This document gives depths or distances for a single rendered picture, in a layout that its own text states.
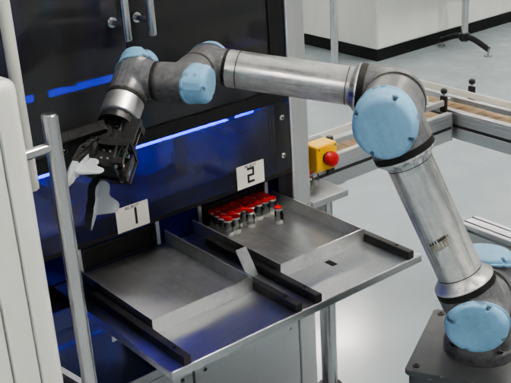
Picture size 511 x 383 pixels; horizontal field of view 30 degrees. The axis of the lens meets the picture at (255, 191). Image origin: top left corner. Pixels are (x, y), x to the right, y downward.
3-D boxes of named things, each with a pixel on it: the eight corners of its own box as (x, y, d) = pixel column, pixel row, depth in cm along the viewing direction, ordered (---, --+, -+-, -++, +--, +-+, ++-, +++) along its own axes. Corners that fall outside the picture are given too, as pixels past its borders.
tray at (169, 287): (72, 278, 219) (71, 264, 218) (166, 242, 234) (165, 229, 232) (153, 334, 194) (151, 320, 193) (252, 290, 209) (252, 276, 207)
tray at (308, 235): (193, 232, 238) (192, 219, 237) (273, 201, 253) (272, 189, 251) (280, 278, 213) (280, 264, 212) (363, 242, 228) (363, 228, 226)
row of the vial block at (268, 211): (217, 232, 237) (216, 216, 235) (273, 210, 247) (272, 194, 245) (223, 235, 235) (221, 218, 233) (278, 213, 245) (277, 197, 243)
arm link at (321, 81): (436, 60, 183) (195, 26, 194) (430, 76, 173) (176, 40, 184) (428, 116, 188) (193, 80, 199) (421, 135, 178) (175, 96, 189)
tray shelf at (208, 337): (55, 293, 217) (53, 286, 216) (287, 203, 256) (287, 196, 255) (172, 381, 182) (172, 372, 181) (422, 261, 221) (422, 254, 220)
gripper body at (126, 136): (120, 166, 167) (139, 111, 173) (74, 159, 169) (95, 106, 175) (130, 188, 173) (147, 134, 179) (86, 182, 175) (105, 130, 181)
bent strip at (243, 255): (236, 273, 217) (235, 250, 214) (246, 268, 219) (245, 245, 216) (277, 294, 207) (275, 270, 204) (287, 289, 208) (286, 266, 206)
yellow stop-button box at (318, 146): (299, 166, 253) (298, 141, 250) (319, 159, 257) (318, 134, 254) (318, 174, 248) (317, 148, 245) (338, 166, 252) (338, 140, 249)
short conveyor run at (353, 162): (289, 206, 259) (286, 152, 252) (253, 191, 270) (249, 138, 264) (455, 141, 297) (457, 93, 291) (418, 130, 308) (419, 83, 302)
